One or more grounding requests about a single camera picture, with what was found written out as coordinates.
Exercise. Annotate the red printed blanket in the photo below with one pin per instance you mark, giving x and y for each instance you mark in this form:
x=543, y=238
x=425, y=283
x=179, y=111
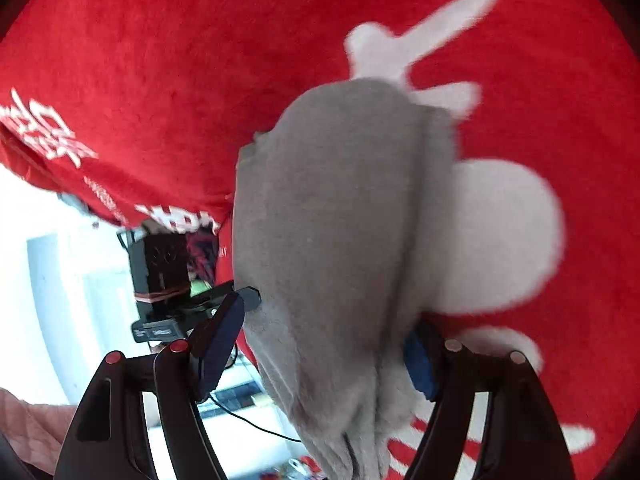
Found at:
x=175, y=85

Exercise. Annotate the pink quilted cloth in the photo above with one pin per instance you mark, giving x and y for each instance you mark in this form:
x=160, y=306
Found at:
x=27, y=425

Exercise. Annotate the grey small garment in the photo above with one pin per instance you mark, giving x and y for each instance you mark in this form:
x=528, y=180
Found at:
x=325, y=210

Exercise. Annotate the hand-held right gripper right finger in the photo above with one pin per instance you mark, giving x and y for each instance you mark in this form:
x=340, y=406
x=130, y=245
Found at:
x=417, y=365

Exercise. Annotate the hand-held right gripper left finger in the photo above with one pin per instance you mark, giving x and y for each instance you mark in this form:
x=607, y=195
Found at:
x=220, y=340

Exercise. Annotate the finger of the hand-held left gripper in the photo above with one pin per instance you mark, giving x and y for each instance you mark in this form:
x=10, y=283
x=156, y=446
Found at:
x=248, y=298

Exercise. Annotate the green object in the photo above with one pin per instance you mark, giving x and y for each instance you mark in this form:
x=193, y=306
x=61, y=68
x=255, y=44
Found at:
x=200, y=287

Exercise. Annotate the red black plaid cloth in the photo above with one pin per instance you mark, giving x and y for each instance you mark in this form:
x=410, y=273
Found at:
x=202, y=250

